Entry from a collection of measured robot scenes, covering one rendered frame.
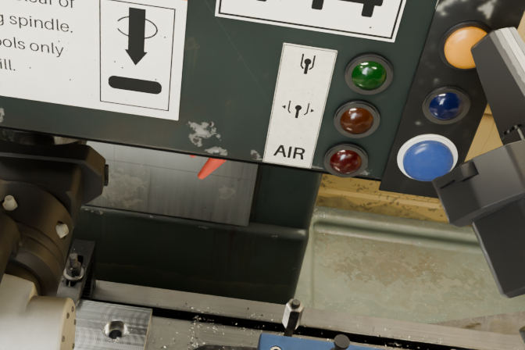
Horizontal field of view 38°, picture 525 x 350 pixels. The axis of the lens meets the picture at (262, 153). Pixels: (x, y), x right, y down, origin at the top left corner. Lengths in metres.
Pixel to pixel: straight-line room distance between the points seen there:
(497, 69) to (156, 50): 0.18
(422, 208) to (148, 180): 0.81
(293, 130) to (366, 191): 1.44
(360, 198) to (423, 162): 1.43
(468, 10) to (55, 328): 0.35
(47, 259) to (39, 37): 0.22
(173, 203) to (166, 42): 0.99
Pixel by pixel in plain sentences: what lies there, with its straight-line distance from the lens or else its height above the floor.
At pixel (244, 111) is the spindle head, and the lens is 0.45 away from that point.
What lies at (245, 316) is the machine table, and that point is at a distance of 1.28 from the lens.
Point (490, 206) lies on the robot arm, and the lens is 0.35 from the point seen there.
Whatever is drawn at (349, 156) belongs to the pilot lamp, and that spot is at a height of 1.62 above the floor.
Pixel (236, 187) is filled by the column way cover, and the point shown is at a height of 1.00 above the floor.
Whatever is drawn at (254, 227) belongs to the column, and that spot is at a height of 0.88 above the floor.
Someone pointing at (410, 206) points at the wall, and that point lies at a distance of 1.92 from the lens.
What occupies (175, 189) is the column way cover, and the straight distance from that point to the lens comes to 1.38.
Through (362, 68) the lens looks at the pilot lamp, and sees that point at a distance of 0.42.
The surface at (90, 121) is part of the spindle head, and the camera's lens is 0.47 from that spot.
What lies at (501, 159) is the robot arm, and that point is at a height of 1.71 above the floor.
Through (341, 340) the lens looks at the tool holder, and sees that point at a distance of 0.74.
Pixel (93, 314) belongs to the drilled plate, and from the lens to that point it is 1.16.
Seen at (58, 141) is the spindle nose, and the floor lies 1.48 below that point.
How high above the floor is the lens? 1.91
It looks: 40 degrees down
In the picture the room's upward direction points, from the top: 10 degrees clockwise
